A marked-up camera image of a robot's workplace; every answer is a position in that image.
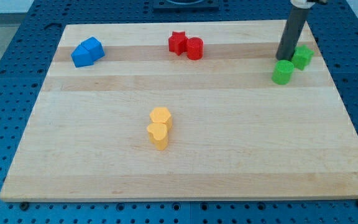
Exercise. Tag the green cylinder block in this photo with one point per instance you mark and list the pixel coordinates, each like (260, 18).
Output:
(282, 72)

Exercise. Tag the green star block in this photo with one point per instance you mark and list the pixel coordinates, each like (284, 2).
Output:
(302, 57)

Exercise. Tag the red star block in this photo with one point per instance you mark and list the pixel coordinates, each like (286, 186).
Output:
(177, 42)

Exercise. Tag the wooden board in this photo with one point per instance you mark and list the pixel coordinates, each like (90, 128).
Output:
(236, 135)

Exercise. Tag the yellow hexagon block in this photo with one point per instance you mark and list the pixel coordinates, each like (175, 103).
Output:
(162, 115)

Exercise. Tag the yellow heart block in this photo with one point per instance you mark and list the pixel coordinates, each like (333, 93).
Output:
(158, 135)

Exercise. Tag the red cylinder block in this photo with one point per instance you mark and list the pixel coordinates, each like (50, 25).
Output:
(194, 48)

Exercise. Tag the blue cube block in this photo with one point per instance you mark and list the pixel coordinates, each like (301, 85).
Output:
(94, 47)

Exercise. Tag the blue pentagon block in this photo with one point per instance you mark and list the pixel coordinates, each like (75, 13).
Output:
(81, 57)

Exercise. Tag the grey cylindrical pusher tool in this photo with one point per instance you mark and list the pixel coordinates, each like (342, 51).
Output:
(293, 28)

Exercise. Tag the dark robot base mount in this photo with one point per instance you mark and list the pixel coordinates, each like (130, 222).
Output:
(184, 5)

